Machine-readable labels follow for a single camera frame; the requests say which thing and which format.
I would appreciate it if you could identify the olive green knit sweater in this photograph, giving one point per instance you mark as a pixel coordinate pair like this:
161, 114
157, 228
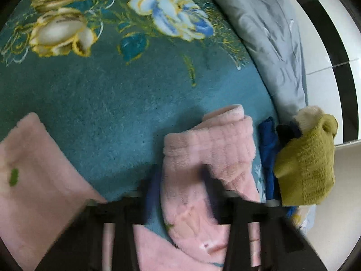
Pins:
307, 163

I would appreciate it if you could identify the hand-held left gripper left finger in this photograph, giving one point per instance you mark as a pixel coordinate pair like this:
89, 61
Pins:
152, 194

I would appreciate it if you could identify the pink printed fleece garment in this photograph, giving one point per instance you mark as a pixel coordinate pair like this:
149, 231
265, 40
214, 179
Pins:
191, 175

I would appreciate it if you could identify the grey floral quilt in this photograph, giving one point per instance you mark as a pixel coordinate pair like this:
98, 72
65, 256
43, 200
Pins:
268, 39

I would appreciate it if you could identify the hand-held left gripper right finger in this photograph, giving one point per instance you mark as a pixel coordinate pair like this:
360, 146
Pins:
210, 183

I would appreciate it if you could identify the blue knit garment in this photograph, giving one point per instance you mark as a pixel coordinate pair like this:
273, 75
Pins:
269, 146

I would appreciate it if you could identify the teal floral blanket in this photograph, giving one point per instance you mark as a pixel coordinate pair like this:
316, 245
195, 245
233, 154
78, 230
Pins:
112, 96

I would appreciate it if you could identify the beige garment with yellow print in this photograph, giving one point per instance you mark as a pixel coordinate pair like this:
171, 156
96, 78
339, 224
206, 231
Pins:
307, 115

